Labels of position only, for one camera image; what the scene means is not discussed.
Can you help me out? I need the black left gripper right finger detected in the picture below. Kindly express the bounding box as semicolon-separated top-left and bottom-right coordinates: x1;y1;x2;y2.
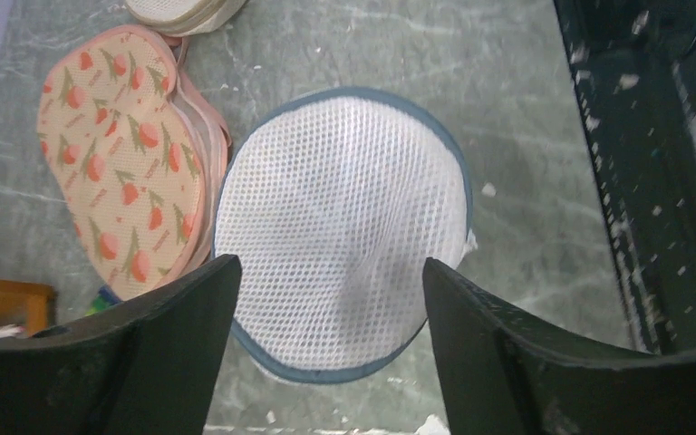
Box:
422;258;696;434

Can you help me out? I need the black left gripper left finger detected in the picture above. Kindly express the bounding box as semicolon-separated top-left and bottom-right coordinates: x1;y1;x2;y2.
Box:
0;255;242;434

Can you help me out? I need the white mesh laundry bag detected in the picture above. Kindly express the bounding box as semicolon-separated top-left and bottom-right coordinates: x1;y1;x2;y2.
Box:
212;87;477;384

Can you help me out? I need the peach patterned laundry bag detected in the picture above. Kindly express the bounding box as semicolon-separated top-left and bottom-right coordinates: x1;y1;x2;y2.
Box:
36;24;231;301

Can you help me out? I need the cream round laundry bag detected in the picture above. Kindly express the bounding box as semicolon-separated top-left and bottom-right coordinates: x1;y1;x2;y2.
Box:
124;0;247;37

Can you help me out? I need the pack of coloured markers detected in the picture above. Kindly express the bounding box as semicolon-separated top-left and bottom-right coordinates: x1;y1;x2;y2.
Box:
85;285;121;316

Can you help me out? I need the orange wooden shelf rack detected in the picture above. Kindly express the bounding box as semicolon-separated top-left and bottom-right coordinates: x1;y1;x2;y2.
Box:
0;279;56;339

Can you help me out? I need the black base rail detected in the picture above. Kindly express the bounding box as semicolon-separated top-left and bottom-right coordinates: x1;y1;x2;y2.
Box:
555;1;696;354

